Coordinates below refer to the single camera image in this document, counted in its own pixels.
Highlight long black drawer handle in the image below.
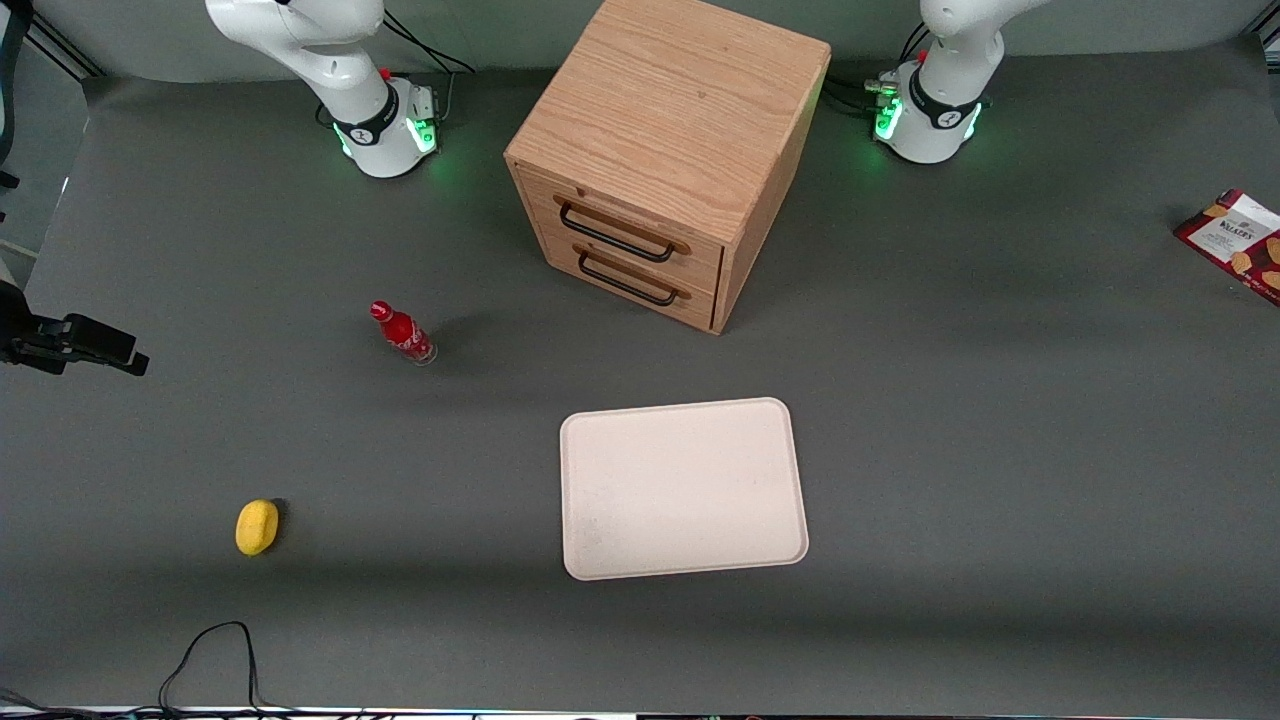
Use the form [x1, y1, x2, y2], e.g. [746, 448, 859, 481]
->
[555, 197, 691, 264]

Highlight yellow lemon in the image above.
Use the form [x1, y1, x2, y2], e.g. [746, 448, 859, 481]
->
[235, 498, 281, 557]

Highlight beige plastic tray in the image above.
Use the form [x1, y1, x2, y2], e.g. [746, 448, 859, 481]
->
[559, 397, 810, 582]

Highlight black cable at table edge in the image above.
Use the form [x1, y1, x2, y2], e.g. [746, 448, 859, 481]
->
[0, 620, 371, 720]

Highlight black cables at base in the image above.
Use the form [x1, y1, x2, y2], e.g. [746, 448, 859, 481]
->
[830, 20, 933, 117]
[380, 10, 477, 123]

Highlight wooden drawer with long handle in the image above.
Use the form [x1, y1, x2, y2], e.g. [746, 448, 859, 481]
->
[518, 163, 725, 273]

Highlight black frame rail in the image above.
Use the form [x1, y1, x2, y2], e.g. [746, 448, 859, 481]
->
[25, 15, 106, 81]

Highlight red tartan cookie box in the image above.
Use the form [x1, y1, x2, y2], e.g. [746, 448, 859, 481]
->
[1173, 188, 1280, 306]

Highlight red cola bottle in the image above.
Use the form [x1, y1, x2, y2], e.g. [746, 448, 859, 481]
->
[369, 300, 439, 367]

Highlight black hanging strap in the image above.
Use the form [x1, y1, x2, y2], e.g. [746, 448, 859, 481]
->
[0, 0, 34, 193]

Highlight wooden two-drawer cabinet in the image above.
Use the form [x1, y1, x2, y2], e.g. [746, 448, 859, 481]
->
[503, 0, 832, 336]

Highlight black cables at right base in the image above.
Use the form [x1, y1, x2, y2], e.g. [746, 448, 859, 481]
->
[380, 10, 477, 123]

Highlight black cables at left base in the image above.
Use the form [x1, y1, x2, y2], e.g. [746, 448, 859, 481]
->
[830, 20, 933, 117]

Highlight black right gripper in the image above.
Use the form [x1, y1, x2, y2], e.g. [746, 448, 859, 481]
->
[0, 280, 152, 378]

